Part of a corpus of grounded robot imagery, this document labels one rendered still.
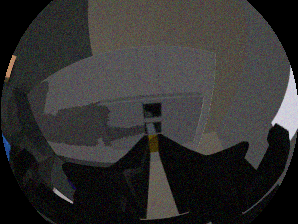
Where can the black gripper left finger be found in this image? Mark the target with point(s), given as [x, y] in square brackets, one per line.
[128, 177]

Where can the tan box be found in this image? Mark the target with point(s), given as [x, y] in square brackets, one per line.
[9, 68]

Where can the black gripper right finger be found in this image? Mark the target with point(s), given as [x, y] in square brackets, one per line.
[187, 170]

